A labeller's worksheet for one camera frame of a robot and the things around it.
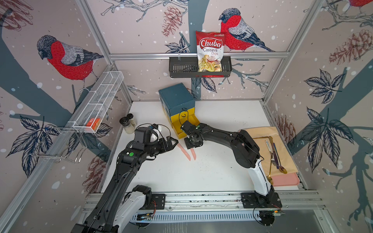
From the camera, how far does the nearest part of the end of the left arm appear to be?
0.63 meters

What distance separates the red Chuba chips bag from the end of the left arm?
0.50 meters

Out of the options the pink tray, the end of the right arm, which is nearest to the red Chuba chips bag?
the end of the right arm

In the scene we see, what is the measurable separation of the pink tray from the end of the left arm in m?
0.63

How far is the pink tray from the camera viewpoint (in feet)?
2.65

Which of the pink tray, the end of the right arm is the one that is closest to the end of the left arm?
the end of the right arm

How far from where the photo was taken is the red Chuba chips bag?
831 mm

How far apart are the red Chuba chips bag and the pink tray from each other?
72cm
